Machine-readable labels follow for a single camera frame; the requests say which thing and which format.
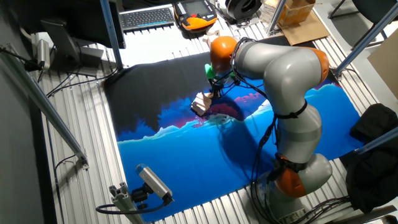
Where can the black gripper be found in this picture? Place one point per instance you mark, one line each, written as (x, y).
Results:
(216, 84)

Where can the wooden Jenga block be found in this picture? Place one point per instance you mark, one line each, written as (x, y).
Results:
(208, 95)

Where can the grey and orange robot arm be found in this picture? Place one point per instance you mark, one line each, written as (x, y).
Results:
(286, 71)

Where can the wooden Jenga tower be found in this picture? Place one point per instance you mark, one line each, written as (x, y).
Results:
(200, 105)

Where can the small spare wooden block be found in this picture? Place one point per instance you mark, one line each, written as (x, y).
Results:
(205, 39)

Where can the pale spare wooden block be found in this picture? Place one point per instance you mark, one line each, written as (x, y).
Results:
(214, 30)

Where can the orange and black teach pendant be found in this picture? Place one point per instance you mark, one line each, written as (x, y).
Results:
(199, 23)

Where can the blue landscape printed mat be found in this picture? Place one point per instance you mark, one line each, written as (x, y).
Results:
(186, 161)

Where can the black round housing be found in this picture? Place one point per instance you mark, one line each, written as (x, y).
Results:
(242, 7)

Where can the black computer keyboard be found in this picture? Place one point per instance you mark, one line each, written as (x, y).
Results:
(146, 18)

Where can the short aluminium profile stub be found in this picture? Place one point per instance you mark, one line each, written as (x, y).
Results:
(124, 202)

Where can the black fabric bag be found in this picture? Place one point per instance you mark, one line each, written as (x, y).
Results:
(373, 161)

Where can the beige flat board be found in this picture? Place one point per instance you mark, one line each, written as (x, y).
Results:
(385, 65)

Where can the black computer monitor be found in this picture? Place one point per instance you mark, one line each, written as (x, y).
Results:
(62, 18)

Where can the long diagonal aluminium beam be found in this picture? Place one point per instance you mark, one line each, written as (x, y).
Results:
(43, 102)

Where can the black office chair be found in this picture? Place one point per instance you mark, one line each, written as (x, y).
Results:
(373, 6)

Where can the grey metal bar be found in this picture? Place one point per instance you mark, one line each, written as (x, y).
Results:
(367, 214)

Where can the green gripper mount plate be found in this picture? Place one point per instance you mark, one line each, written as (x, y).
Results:
(210, 72)

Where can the aluminium frame post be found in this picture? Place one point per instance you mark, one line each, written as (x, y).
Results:
(275, 17)

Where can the silver camera with blue end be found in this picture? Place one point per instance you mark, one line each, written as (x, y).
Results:
(154, 182)

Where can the blue upright frame post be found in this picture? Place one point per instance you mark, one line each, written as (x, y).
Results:
(111, 34)

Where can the black camera ball mount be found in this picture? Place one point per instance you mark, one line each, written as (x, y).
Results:
(140, 195)

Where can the blue slanted frame beam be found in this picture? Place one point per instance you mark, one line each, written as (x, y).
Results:
(367, 39)
(377, 141)

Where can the plain silver camera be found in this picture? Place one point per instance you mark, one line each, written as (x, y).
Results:
(43, 54)

